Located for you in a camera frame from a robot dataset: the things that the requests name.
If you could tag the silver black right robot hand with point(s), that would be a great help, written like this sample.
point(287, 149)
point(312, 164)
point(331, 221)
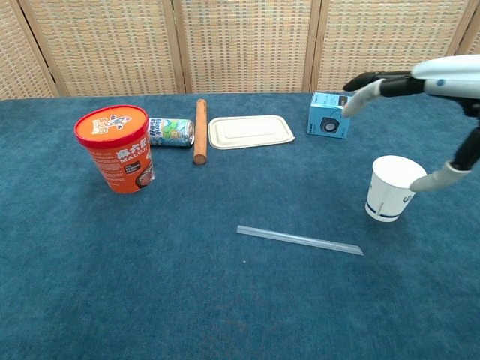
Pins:
point(446, 77)

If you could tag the transparent plastic straw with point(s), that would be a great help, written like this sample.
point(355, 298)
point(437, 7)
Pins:
point(300, 240)

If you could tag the white paper cup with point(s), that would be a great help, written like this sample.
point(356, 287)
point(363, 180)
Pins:
point(386, 195)

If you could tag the blue speaker box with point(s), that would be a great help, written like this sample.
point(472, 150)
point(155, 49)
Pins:
point(328, 116)

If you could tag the white lidded food container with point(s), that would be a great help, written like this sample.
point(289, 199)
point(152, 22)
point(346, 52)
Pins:
point(249, 131)

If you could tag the woven bamboo folding screen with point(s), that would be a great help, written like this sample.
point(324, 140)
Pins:
point(240, 45)

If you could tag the wooden rolling pin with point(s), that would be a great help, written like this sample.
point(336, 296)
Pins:
point(200, 131)

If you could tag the blue green drink can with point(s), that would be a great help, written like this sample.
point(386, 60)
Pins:
point(170, 132)

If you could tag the red snack canister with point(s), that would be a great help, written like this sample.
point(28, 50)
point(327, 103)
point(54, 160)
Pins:
point(120, 150)

